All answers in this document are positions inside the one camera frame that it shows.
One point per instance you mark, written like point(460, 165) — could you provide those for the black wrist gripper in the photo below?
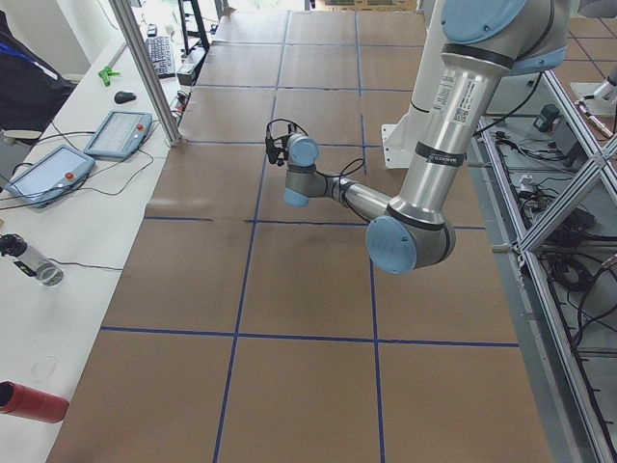
point(282, 147)

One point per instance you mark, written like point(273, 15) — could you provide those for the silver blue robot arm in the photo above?
point(478, 43)

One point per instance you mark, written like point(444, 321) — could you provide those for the long blue tape strip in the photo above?
point(250, 231)

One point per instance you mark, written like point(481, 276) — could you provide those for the far teach pendant tablet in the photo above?
point(120, 134)

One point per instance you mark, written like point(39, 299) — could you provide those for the teach pendant tablet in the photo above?
point(59, 172)
point(120, 134)

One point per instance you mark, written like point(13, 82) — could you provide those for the black keyboard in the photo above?
point(161, 55)

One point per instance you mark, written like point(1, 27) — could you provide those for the black computer mouse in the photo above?
point(122, 97)

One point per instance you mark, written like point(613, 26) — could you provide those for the brown paper table cover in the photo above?
point(158, 398)

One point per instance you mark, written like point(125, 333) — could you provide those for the green plastic clamp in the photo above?
point(106, 74)

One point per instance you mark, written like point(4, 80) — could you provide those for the crossing blue tape strip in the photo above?
point(258, 336)

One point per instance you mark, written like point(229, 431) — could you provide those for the near teach pendant tablet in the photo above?
point(59, 172)

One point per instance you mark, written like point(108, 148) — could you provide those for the black cloth bag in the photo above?
point(32, 92)

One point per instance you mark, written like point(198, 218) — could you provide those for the clear glass with black top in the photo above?
point(29, 260)

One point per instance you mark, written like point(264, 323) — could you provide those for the red cylinder tube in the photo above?
point(24, 402)

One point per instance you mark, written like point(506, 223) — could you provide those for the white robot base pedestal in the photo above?
point(399, 140)

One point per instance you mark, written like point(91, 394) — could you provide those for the aluminium frame post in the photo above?
point(135, 42)

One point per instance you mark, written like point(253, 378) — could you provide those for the aluminium lattice frame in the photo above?
point(551, 180)

